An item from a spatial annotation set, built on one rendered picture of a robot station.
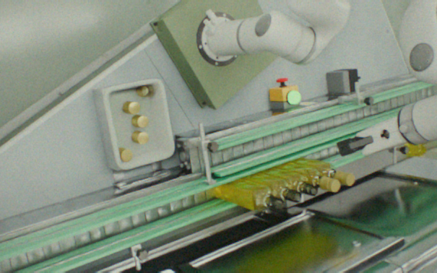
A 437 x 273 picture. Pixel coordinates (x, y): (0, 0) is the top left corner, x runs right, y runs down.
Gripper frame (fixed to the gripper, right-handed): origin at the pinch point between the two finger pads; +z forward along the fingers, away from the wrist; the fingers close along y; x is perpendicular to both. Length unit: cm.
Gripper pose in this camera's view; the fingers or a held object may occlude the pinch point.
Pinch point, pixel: (354, 144)
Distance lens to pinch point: 103.9
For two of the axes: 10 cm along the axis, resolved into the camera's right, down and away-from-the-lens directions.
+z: -4.6, 2.4, 8.5
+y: 8.3, -2.3, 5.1
